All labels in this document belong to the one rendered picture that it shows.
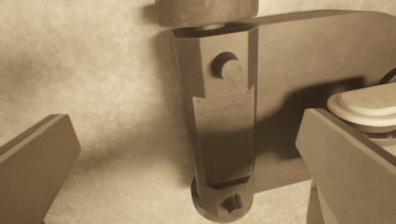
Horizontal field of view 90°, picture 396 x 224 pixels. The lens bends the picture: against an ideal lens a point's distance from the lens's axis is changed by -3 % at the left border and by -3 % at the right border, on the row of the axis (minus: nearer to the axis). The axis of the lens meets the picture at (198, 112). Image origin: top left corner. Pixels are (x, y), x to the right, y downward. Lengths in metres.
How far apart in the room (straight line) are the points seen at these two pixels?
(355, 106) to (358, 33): 0.19
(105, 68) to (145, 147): 0.27
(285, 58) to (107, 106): 0.46
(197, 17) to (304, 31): 0.22
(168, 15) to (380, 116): 0.38
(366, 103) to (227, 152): 0.27
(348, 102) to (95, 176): 0.72
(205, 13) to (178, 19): 0.05
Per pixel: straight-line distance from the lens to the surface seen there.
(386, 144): 0.43
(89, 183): 0.80
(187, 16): 0.36
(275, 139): 0.54
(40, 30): 0.60
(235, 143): 0.47
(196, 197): 0.67
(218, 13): 0.35
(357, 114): 0.42
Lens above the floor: 0.54
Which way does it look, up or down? 60 degrees down
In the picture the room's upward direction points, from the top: 159 degrees clockwise
